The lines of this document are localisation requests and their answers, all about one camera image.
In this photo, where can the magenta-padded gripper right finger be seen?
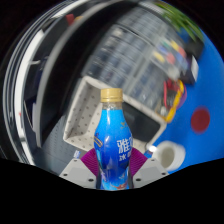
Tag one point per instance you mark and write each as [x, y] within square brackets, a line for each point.
[150, 173]

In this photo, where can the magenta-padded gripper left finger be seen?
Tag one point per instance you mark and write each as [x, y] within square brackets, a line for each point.
[76, 173]

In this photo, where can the blue drink bottle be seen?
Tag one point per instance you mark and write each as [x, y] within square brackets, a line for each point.
[111, 146]

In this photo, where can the white ribbed cup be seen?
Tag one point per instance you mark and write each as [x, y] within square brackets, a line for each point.
[168, 155]

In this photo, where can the black zip case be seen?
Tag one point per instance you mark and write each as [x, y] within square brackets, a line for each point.
[143, 125]

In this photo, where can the white dotted storage tray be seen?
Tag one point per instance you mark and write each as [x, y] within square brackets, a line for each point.
[85, 116]

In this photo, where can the flat round red coaster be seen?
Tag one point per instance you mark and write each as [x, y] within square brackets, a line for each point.
[200, 120]

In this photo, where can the yellow multimeter with leads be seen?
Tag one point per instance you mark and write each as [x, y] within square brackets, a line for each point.
[175, 100]

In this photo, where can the black wall shelf unit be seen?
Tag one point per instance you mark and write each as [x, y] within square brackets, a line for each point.
[66, 66]

